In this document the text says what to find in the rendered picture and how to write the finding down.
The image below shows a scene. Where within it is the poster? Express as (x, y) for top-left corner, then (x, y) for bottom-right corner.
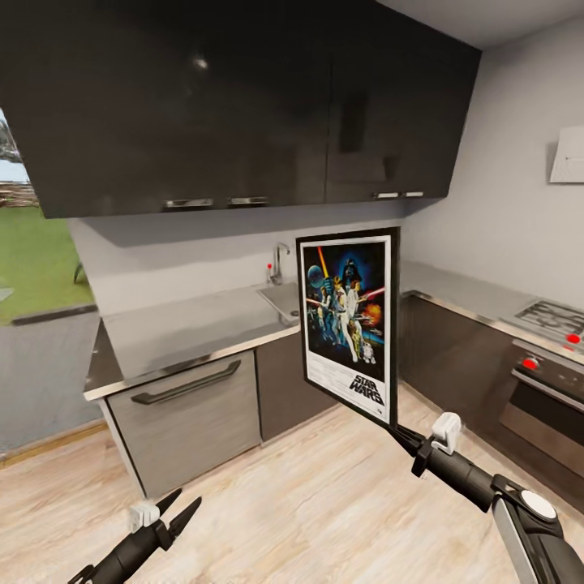
(295, 227), (401, 430)

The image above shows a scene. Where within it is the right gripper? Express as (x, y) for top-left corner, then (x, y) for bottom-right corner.
(386, 424), (474, 494)

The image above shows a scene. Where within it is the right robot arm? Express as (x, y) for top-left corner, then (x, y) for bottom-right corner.
(386, 412), (584, 584)

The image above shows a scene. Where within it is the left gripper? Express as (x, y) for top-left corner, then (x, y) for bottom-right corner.
(113, 487), (202, 580)

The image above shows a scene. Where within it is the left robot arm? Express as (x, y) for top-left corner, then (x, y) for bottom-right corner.
(67, 487), (202, 584)

